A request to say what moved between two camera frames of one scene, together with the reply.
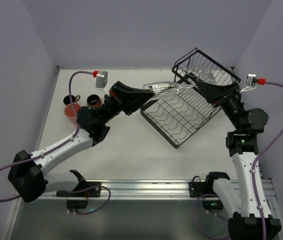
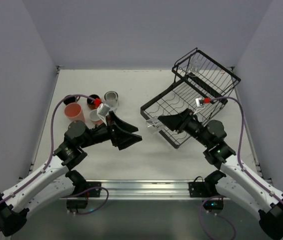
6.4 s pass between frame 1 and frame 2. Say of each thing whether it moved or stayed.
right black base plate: stayed
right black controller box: stayed
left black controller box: stayed
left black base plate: stayed
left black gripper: moved
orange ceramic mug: stayed
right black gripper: moved
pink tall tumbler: stayed
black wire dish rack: stayed
